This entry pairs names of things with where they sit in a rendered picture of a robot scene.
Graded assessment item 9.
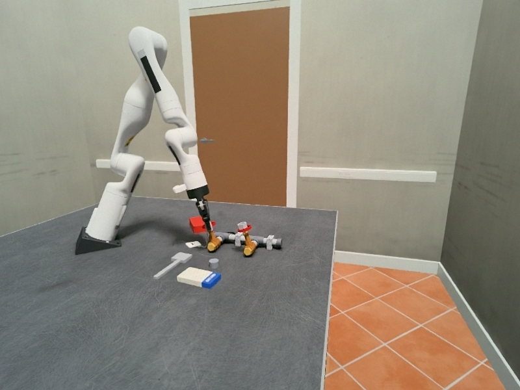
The red flat rectangular pad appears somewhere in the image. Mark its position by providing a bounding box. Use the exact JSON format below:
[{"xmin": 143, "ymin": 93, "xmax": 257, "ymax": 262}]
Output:
[{"xmin": 189, "ymin": 216, "xmax": 207, "ymax": 233}]

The white tag on silver chain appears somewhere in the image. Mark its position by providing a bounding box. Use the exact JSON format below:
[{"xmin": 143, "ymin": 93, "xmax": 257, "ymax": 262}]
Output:
[{"xmin": 186, "ymin": 241, "xmax": 207, "ymax": 248}]

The grey pipe tee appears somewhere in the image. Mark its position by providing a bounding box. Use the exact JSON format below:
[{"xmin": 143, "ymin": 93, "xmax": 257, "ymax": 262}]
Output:
[{"xmin": 207, "ymin": 225, "xmax": 283, "ymax": 255}]

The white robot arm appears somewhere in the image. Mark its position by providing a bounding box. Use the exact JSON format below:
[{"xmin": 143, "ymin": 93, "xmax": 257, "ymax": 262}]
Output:
[{"xmin": 86, "ymin": 27, "xmax": 207, "ymax": 241}]

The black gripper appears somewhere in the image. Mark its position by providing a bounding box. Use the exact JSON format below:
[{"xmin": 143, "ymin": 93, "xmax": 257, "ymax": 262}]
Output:
[{"xmin": 186, "ymin": 184, "xmax": 213, "ymax": 232}]

